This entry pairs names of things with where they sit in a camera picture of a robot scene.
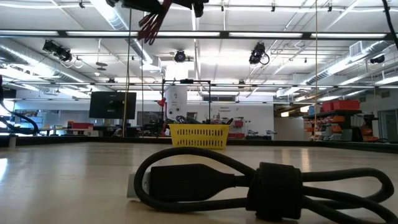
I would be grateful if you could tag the red box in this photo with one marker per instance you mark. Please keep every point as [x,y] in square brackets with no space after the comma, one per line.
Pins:
[80,125]

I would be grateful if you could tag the grey metal post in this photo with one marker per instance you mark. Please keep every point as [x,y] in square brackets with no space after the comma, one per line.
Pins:
[12,142]

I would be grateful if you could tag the black overhead camera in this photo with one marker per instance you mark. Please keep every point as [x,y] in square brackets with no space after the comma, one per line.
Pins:
[180,56]

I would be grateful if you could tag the black rig-mounted camera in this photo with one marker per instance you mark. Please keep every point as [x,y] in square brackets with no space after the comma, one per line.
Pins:
[257,53]
[57,49]

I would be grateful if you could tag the large red storage bin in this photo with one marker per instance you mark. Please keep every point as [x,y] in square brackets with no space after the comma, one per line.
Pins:
[342,105]

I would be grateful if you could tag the black frame stand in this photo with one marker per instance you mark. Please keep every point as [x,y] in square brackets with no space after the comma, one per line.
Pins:
[186,81]

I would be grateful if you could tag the black monitor screen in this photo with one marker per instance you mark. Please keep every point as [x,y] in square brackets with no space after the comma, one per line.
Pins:
[112,105]

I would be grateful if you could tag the black aluminium table frame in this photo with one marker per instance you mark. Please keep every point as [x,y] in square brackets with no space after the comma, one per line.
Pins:
[124,140]

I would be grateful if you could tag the yellow plastic basket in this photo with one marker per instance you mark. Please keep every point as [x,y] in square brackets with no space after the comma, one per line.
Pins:
[199,136]

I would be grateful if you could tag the black ceiling camera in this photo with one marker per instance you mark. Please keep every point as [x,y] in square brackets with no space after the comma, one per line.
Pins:
[377,59]

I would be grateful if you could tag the overhead beam with light strips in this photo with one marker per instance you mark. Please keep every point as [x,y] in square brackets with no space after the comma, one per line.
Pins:
[62,33]

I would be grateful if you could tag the shelf with orange bins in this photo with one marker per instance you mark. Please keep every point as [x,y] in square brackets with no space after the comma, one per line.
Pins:
[339,124]

